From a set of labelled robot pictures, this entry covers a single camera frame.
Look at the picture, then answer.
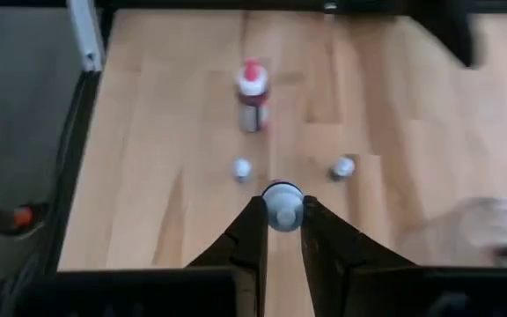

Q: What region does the small blue-label dropper bottle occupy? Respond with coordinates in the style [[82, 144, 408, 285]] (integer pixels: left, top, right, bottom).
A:
[[261, 179, 306, 233]]

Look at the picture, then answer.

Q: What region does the large purple food coloring bottle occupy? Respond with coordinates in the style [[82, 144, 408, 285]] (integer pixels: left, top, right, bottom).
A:
[[234, 56, 271, 133]]

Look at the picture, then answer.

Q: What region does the white frame post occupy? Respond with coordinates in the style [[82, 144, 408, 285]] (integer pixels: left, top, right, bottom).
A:
[[66, 0, 105, 72]]

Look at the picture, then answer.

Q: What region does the black handle orange tip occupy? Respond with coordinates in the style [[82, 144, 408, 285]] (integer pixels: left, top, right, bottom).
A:
[[0, 195, 50, 237]]

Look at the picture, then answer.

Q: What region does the small dark dropper bottle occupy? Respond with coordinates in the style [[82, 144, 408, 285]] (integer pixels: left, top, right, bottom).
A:
[[231, 157, 254, 184], [327, 154, 356, 182]]

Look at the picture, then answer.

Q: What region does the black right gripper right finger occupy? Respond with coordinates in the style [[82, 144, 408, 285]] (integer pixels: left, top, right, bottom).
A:
[[300, 196, 415, 317]]

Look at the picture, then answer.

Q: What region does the clear plastic bin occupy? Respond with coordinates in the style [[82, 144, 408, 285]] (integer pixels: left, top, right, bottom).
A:
[[393, 195, 507, 269]]

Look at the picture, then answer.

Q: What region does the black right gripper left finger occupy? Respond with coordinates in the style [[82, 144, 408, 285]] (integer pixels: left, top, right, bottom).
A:
[[185, 196, 269, 317]]

